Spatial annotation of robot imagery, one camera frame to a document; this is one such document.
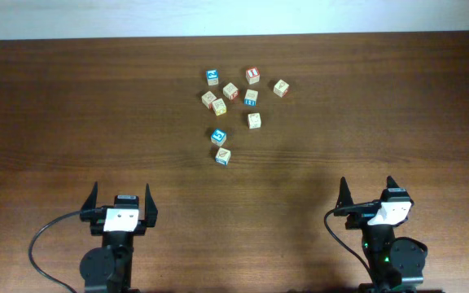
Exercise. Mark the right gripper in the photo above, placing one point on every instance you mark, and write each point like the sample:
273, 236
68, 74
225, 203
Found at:
357, 209

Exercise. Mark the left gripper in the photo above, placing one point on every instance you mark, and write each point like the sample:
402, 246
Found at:
86, 215

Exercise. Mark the wooden leaf picture block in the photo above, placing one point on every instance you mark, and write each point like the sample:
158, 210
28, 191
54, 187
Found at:
223, 156

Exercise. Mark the blue number five block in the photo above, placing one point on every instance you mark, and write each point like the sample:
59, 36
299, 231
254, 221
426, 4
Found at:
218, 137

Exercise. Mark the wooden block number eight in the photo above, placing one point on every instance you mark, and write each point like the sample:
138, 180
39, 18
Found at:
250, 98

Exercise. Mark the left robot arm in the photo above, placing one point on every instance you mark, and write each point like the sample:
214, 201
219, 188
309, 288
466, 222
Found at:
108, 268

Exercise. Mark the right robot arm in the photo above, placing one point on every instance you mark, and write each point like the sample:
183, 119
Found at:
394, 264

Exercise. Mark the plain wooden picture block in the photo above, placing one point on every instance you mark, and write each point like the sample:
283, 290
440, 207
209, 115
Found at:
254, 120

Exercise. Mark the wooden block far right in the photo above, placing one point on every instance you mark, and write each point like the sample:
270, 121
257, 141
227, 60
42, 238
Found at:
281, 88

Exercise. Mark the wooden block left cluster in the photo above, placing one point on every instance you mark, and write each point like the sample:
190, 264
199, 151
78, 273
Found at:
208, 98

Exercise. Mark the wooden block yellow side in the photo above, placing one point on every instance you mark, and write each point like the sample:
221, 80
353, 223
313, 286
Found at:
219, 107

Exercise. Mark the blue top letter block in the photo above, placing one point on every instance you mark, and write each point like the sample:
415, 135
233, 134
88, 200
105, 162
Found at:
212, 77

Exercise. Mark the wooden block red side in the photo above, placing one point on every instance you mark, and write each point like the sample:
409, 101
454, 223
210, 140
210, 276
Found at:
230, 91

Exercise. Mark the red top letter block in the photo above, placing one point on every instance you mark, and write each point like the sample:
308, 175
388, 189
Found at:
252, 75

